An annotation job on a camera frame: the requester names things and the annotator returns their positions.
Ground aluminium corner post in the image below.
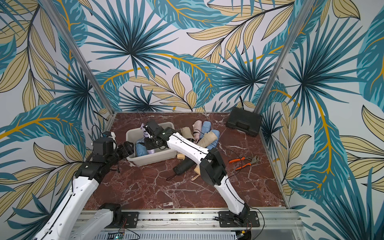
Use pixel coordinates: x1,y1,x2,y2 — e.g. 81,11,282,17
254,0,315,115
41,0,115,115

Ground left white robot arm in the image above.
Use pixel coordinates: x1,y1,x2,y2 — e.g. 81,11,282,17
33,135,134,240

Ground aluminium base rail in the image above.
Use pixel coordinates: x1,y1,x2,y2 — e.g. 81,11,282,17
44,208,301,240

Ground green circuit board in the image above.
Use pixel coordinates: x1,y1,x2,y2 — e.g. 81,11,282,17
107,232,125,240

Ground pink folded umbrella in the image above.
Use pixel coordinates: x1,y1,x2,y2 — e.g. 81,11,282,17
193,120,203,143

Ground left aluminium corner post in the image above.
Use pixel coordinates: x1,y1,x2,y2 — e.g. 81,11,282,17
41,0,115,115

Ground black umbrella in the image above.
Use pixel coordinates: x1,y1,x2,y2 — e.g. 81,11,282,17
166,157,197,182

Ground orange handled pliers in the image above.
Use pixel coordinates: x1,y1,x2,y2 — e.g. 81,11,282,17
229,156,260,171

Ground right aluminium corner post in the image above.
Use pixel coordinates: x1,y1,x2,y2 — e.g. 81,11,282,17
254,0,315,115

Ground black plastic tool case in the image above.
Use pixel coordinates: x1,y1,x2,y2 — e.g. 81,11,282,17
226,108,263,137

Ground lavender umbrella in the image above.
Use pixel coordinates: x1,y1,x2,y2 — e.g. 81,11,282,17
141,123,156,154

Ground beige plastic storage box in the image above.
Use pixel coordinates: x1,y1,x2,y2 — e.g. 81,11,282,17
126,128,177,167

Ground beige umbrella by box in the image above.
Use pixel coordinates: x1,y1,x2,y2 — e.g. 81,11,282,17
180,127,195,143

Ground tan folded umbrella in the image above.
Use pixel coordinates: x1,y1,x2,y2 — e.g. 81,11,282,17
197,130,220,150

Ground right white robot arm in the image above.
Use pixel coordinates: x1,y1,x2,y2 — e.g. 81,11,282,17
144,120,250,223

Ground light blue umbrella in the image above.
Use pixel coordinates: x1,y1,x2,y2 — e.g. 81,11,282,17
135,139,148,157

